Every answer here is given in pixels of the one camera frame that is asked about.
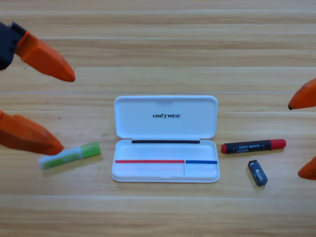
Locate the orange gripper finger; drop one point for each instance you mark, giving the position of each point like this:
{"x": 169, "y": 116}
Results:
{"x": 309, "y": 171}
{"x": 304, "y": 97}
{"x": 24, "y": 135}

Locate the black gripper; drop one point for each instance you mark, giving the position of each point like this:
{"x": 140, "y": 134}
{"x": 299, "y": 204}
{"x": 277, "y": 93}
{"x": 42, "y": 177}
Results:
{"x": 7, "y": 42}

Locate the eraser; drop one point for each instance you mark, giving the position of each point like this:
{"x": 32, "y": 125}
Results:
{"x": 258, "y": 174}

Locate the green and white glue stick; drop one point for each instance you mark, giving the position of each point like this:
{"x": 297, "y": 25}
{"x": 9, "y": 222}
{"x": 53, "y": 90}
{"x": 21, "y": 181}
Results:
{"x": 74, "y": 154}

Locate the red and black marker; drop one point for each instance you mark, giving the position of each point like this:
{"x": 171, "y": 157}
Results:
{"x": 251, "y": 146}

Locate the white Unitree pencil case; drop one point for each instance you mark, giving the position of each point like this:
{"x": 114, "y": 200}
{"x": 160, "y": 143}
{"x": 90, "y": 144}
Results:
{"x": 165, "y": 128}

